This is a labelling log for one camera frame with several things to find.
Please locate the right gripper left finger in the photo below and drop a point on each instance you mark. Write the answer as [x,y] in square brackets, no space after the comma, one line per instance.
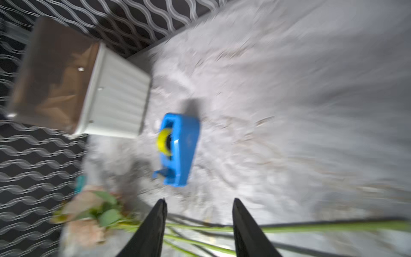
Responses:
[148,240]

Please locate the brown lid storage box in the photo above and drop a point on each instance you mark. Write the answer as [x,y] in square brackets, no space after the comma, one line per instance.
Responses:
[70,82]

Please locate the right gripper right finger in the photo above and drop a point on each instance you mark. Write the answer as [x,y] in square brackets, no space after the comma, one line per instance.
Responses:
[250,241]

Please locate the blue tape dispenser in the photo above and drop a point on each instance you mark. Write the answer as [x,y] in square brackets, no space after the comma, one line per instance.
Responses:
[177,141]

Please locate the teal handled tool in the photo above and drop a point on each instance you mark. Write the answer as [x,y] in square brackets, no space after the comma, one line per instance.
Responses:
[81,181]

